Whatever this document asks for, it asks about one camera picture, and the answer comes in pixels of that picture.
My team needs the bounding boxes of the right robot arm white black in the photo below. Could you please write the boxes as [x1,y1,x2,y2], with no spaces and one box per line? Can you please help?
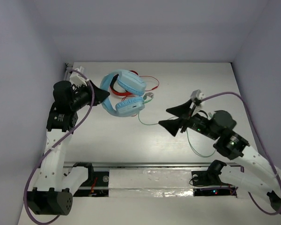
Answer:
[158,98,281,215]

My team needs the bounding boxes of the aluminium rail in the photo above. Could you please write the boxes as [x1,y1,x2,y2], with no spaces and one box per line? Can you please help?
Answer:
[63,161,244,170]
[63,62,74,81]

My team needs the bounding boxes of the red black headphones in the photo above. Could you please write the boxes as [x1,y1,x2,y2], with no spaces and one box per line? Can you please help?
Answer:
[110,70,139,97]

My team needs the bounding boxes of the light blue headphones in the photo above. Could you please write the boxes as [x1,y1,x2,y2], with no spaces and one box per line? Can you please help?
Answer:
[100,69,147,117]

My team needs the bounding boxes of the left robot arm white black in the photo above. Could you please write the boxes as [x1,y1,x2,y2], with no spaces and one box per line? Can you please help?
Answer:
[23,81,109,217]

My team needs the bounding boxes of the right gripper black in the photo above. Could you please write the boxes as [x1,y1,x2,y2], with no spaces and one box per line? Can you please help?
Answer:
[159,97,220,140]

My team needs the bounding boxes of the green headphone cable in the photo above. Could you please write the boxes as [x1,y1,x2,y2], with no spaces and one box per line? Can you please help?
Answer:
[137,92,218,158]

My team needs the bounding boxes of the aluminium rail left side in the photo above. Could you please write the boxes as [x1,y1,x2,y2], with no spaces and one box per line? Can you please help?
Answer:
[63,62,74,81]

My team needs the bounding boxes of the aluminium rail front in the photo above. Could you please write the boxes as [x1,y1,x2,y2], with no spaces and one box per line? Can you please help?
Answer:
[63,161,244,170]

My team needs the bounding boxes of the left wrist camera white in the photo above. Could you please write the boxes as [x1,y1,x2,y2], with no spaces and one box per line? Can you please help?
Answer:
[69,66,87,87]

